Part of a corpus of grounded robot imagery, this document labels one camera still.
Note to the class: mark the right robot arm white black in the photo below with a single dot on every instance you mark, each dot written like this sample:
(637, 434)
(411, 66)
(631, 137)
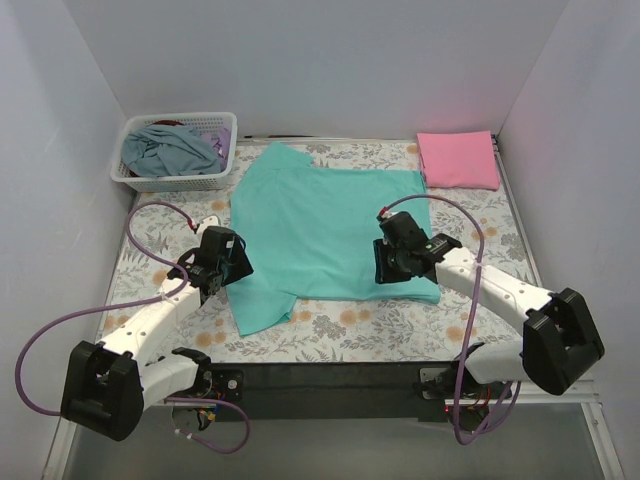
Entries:
(559, 339)

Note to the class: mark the lilac t-shirt in basket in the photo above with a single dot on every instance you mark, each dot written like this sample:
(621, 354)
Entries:
(220, 143)

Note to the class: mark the grey-blue t-shirt in basket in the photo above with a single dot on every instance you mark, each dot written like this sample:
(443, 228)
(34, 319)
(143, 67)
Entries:
(160, 151)

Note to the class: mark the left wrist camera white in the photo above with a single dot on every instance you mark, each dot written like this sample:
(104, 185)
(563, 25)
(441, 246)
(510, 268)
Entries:
(210, 221)

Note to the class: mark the teal t-shirt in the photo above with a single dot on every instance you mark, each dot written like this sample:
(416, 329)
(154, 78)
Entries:
(309, 234)

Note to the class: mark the white plastic laundry basket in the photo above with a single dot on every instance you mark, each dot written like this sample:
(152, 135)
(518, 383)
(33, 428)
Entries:
(204, 122)

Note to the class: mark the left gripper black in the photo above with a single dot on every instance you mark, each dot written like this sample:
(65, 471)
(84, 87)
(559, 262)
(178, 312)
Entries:
(239, 265)

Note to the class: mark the dark red garment in basket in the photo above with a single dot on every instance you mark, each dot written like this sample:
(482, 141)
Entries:
(168, 123)

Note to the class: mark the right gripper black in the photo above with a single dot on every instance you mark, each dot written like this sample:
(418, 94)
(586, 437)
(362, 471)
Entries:
(380, 263)

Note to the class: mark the folded pink t-shirt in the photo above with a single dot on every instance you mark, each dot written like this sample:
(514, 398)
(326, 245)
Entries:
(459, 160)

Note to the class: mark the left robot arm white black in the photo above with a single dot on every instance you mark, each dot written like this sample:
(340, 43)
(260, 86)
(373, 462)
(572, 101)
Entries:
(109, 384)

